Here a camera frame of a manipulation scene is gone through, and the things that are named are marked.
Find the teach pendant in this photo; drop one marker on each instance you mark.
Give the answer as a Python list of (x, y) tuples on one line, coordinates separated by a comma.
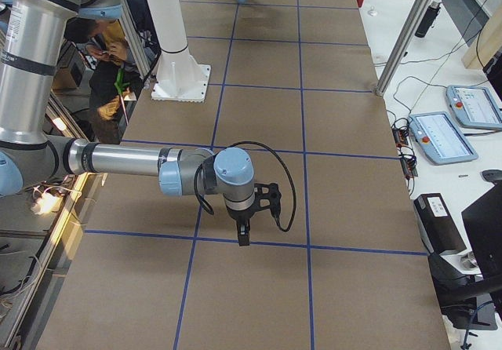
[(440, 138), (474, 107)]

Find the person in yellow shirt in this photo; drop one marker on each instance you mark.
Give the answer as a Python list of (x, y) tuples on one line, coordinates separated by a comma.
[(106, 41)]

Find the near teach pendant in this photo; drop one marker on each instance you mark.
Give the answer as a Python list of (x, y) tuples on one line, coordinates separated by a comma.
[(440, 138)]

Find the black computer monitor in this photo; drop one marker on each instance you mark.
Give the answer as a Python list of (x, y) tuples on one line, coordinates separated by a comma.
[(482, 223)]

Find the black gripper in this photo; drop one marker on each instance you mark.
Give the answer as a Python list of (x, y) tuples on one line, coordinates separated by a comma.
[(239, 216)]

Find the far teach pendant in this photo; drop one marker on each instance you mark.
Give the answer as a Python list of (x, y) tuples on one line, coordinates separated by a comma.
[(474, 107)]

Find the aluminium frame post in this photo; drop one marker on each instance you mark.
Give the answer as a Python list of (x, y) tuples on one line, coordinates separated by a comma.
[(410, 26)]

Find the black box with label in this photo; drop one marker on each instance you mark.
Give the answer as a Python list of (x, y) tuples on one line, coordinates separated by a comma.
[(437, 228)]

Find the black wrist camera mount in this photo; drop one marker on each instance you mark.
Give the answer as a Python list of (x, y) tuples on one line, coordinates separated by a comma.
[(267, 197)]

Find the black water bottle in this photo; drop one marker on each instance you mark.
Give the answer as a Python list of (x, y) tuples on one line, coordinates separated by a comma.
[(428, 18)]

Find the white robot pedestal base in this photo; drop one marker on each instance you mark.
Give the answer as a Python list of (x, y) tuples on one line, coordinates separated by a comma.
[(178, 77)]

